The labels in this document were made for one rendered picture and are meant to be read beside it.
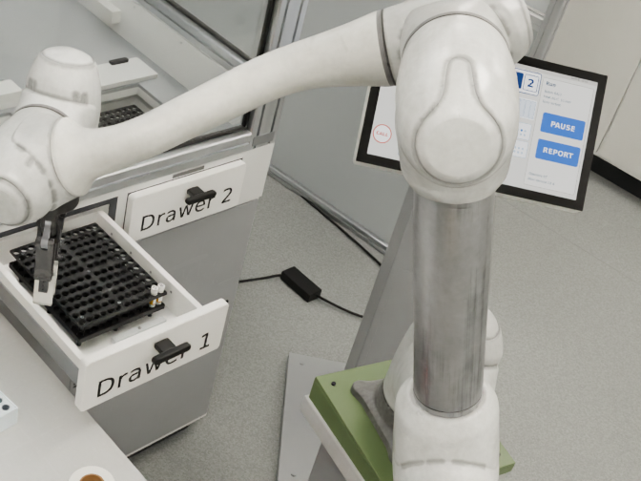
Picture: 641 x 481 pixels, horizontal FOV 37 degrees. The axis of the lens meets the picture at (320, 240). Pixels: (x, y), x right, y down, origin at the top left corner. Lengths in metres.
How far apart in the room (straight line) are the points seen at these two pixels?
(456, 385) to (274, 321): 1.76
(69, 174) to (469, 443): 0.66
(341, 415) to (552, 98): 0.90
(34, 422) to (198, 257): 0.64
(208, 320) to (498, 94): 0.79
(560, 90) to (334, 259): 1.40
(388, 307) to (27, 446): 1.13
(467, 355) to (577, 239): 2.70
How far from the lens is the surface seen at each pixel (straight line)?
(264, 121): 2.04
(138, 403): 2.39
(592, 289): 3.76
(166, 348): 1.60
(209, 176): 1.98
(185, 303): 1.73
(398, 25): 1.24
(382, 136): 2.10
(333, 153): 3.50
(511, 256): 3.73
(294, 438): 2.71
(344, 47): 1.26
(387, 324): 2.51
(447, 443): 1.40
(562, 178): 2.20
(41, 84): 1.36
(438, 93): 1.04
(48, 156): 1.24
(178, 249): 2.09
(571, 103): 2.23
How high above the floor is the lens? 2.03
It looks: 36 degrees down
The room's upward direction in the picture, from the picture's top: 17 degrees clockwise
